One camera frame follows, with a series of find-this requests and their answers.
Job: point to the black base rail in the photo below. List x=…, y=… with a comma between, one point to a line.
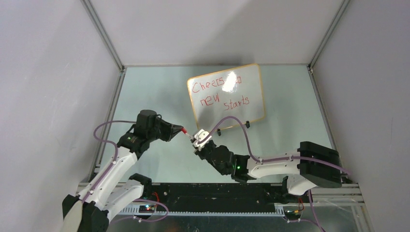
x=222, y=197

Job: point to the aluminium frame front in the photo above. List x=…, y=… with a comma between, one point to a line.
x=141, y=208

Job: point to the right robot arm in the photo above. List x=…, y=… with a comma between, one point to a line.
x=309, y=166

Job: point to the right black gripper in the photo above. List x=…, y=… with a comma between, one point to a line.
x=200, y=152

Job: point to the yellow-framed whiteboard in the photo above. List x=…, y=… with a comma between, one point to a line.
x=234, y=92

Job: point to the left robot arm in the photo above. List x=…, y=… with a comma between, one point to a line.
x=95, y=206

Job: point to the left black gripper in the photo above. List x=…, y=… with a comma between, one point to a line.
x=171, y=130

